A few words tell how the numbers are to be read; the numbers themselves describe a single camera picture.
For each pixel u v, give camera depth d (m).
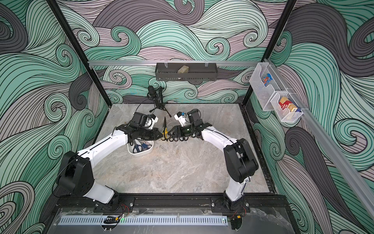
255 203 0.74
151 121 0.74
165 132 0.83
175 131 0.77
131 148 0.94
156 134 0.74
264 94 0.82
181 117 0.80
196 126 0.71
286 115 0.63
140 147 0.95
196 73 0.97
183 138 0.99
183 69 0.91
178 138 1.00
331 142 0.51
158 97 1.01
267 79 0.83
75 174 0.43
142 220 0.70
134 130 0.63
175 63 0.94
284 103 0.66
